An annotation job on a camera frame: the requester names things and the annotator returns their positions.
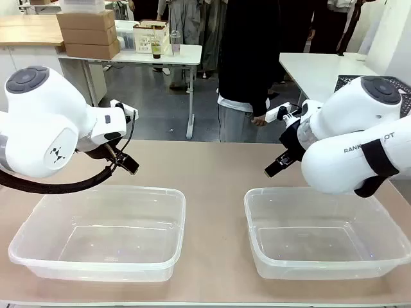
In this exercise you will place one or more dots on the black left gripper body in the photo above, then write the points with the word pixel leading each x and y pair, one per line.
pixel 116 158

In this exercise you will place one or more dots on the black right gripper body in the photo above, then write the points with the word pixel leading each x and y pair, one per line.
pixel 293 144

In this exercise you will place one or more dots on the clear plastic bin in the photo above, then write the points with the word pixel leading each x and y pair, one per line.
pixel 96 234
pixel 321 234

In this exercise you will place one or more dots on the black perforated plastic basket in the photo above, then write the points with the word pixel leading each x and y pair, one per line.
pixel 346 81

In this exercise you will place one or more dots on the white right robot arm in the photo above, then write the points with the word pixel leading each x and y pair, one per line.
pixel 353 128

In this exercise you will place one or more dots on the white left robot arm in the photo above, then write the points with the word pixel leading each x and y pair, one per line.
pixel 41 122

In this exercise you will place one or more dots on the person's left forearm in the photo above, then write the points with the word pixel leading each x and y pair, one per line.
pixel 266 93

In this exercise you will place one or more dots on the person's left hand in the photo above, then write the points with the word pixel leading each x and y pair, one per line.
pixel 259 120

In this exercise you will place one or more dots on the person in black sweater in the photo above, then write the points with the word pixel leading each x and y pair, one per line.
pixel 247 48

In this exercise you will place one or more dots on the cardboard box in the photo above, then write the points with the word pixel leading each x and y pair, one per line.
pixel 91 50
pixel 88 36
pixel 86 20

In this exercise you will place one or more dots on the cup with dark green drink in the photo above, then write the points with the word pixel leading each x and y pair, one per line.
pixel 156 51

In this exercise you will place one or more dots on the white desk with metal legs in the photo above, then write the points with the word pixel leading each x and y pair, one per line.
pixel 180 57

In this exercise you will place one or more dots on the bystander in dark clothes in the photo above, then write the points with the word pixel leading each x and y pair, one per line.
pixel 330 25

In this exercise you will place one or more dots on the clear plastic storage box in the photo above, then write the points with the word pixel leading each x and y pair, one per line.
pixel 126 33

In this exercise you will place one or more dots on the white printed plastic crate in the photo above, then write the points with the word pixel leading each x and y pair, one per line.
pixel 151 35

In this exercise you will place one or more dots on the clear dome-lid cup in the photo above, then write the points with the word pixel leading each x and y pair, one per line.
pixel 175 43

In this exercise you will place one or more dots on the bystander in grey clothes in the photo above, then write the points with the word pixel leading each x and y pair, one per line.
pixel 192 32

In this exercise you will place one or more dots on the wood-topped white cabinet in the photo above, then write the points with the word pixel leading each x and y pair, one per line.
pixel 29 32

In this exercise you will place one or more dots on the stack of white plastic containers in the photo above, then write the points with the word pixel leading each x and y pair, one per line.
pixel 82 5

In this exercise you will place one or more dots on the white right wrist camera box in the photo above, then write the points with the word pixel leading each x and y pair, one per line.
pixel 276 113

